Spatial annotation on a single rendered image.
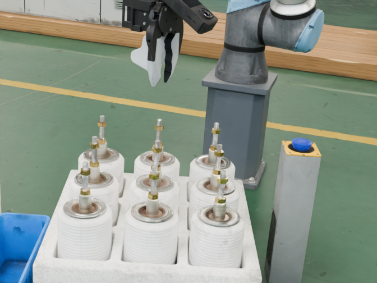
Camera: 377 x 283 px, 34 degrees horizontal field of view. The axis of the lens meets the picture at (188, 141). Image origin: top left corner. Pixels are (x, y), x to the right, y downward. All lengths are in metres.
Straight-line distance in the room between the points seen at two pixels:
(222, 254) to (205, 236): 0.04
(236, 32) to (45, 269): 0.89
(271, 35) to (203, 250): 0.75
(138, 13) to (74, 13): 2.40
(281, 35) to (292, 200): 0.53
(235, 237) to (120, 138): 1.07
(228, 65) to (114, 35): 1.67
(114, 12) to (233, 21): 1.75
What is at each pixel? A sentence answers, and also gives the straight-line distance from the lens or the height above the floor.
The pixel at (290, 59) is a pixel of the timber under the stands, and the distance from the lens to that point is 3.13.
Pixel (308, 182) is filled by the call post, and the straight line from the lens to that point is 1.28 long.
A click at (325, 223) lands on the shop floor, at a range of 1.69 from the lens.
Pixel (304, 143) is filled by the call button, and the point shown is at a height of 0.33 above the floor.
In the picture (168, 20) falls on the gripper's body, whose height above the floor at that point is 0.57.
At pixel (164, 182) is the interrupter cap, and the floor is 0.25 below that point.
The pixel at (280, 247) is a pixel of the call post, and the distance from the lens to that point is 1.35.
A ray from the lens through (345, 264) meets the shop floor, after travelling 1.53.
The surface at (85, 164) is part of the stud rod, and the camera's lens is 1.08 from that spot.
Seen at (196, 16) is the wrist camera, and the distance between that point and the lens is 1.05.
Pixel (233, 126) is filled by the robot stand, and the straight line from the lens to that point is 1.76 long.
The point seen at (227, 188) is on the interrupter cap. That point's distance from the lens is 1.22.
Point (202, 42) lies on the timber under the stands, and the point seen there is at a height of 0.07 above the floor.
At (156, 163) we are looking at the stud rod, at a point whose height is 0.30.
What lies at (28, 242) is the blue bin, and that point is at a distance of 1.41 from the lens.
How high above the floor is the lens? 0.78
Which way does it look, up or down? 22 degrees down
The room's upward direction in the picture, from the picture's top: 4 degrees clockwise
